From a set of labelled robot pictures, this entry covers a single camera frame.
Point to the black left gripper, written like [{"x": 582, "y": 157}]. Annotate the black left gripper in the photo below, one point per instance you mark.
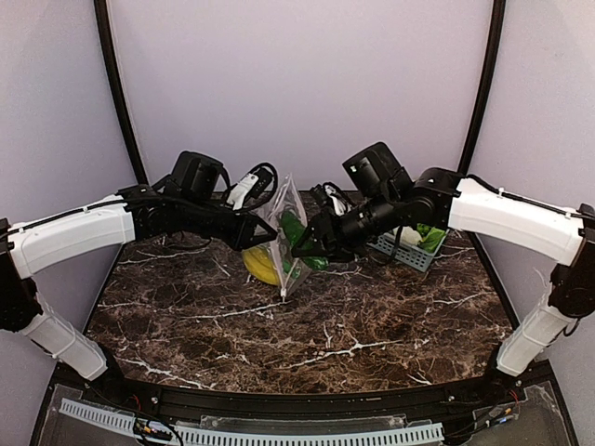
[{"x": 242, "y": 229}]

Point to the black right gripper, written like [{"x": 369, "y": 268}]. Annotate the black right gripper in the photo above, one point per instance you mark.
[{"x": 326, "y": 233}]

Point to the yellow toy banana bunch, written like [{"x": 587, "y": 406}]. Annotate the yellow toy banana bunch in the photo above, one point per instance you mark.
[{"x": 259, "y": 264}]

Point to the clear zip top bag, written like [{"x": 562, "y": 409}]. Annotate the clear zip top bag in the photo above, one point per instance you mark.
[{"x": 292, "y": 271}]

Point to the dark green toy cucumber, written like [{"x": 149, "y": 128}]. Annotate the dark green toy cucumber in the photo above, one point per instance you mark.
[{"x": 293, "y": 229}]

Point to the white toy radish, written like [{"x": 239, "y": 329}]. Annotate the white toy radish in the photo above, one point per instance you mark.
[{"x": 409, "y": 236}]

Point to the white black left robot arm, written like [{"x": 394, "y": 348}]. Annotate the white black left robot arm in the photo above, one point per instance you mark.
[{"x": 196, "y": 197}]

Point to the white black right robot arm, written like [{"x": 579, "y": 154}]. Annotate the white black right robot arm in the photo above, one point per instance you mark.
[{"x": 448, "y": 200}]

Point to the blue plastic vegetable basket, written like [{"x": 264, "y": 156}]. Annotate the blue plastic vegetable basket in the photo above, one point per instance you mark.
[{"x": 411, "y": 256}]

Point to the green toy lettuce leaf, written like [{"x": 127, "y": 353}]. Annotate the green toy lettuce leaf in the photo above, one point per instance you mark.
[{"x": 430, "y": 237}]

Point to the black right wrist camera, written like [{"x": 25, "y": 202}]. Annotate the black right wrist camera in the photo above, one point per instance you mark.
[{"x": 329, "y": 195}]

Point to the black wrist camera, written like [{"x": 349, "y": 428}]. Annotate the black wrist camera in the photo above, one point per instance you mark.
[
  {"x": 255, "y": 189},
  {"x": 329, "y": 195}
]

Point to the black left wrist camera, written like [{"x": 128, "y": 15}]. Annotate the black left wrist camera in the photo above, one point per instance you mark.
[{"x": 255, "y": 189}]

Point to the grey slotted cable duct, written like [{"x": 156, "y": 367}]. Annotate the grey slotted cable duct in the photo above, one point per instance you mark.
[{"x": 212, "y": 430}]

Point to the black left frame post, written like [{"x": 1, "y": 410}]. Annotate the black left frame post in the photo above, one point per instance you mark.
[{"x": 107, "y": 47}]

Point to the black frame post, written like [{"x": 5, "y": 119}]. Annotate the black frame post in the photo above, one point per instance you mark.
[
  {"x": 107, "y": 47},
  {"x": 484, "y": 86}
]

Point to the black right frame post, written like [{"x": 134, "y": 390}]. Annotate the black right frame post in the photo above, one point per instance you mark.
[{"x": 484, "y": 86}]

